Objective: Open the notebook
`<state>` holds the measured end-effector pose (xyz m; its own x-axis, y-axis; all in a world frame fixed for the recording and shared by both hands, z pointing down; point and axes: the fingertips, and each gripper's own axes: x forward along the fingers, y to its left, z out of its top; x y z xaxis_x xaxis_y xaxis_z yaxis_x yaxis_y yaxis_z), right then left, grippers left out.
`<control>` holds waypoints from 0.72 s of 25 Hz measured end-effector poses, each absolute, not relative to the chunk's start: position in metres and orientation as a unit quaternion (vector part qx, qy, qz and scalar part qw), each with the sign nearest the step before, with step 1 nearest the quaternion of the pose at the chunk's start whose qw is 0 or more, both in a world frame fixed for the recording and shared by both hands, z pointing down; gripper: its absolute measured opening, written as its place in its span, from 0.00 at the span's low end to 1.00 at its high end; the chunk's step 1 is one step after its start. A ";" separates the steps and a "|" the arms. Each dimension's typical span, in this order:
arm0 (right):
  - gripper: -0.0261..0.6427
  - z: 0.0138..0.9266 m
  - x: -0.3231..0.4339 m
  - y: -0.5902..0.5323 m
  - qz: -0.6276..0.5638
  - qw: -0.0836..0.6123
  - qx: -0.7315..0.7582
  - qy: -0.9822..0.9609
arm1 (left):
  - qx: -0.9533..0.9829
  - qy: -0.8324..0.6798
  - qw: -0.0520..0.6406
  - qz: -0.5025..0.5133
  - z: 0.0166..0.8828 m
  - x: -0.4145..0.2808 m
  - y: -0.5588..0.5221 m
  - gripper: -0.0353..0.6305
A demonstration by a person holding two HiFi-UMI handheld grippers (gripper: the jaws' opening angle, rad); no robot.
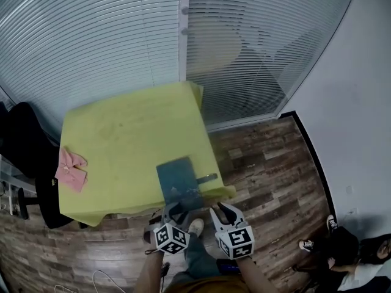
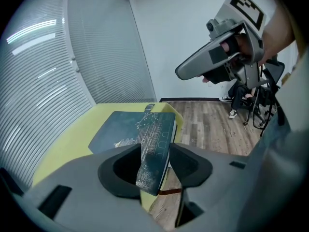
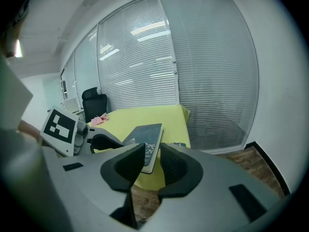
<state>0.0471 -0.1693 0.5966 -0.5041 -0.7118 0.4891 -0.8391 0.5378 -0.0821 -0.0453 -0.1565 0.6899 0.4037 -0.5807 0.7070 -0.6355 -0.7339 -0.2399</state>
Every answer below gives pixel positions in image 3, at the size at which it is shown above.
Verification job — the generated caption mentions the white slatted appliance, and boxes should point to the white slatted appliance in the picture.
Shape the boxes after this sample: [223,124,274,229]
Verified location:
[62,96,80,114]

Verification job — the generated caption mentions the wide white window blind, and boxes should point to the wide white window blind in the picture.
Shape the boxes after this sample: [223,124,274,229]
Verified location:
[97,0,179,114]

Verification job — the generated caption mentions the black office chair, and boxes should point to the black office chair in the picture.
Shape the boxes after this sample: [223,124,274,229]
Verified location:
[81,87,108,124]

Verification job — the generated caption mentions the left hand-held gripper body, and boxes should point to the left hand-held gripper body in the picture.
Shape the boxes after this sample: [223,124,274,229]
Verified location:
[40,105,126,158]

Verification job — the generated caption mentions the yellow tablecloth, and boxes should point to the yellow tablecloth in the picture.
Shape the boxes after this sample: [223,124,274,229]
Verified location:
[86,104,192,191]

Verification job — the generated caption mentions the grey window blind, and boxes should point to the grey window blind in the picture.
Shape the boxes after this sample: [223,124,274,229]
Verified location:
[158,0,260,152]

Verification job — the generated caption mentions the pink cloth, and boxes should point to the pink cloth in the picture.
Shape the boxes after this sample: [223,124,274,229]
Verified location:
[90,113,110,127]

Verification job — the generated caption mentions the dark cover notebook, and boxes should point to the dark cover notebook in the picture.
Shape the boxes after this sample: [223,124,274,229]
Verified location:
[122,123,164,174]

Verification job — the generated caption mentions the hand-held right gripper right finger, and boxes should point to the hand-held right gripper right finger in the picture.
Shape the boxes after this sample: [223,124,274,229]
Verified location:
[157,143,204,199]

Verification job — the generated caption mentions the person's left forearm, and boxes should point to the person's left forearm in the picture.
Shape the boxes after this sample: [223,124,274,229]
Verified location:
[17,119,41,140]

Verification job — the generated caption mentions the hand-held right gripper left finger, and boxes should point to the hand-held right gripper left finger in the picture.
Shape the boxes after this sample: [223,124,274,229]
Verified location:
[100,143,146,229]

